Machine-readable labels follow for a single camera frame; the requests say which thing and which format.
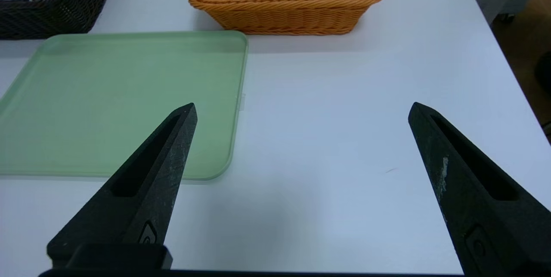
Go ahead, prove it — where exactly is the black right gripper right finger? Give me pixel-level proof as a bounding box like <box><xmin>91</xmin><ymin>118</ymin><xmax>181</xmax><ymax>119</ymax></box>
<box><xmin>408</xmin><ymin>102</ymin><xmax>551</xmax><ymax>275</ymax></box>

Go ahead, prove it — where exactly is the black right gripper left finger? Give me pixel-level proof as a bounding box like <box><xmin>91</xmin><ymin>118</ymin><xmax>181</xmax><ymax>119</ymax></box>
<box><xmin>46</xmin><ymin>102</ymin><xmax>198</xmax><ymax>269</ymax></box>

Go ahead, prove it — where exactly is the dark brown wicker basket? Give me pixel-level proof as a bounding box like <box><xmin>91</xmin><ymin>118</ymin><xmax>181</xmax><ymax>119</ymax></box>
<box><xmin>0</xmin><ymin>0</ymin><xmax>107</xmax><ymax>40</ymax></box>

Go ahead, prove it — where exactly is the orange wicker basket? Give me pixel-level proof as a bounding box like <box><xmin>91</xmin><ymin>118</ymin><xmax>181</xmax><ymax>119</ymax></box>
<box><xmin>188</xmin><ymin>0</ymin><xmax>387</xmax><ymax>36</ymax></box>

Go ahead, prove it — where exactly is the light green plastic tray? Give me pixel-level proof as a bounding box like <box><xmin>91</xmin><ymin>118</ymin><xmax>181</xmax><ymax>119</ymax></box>
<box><xmin>0</xmin><ymin>31</ymin><xmax>249</xmax><ymax>181</ymax></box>

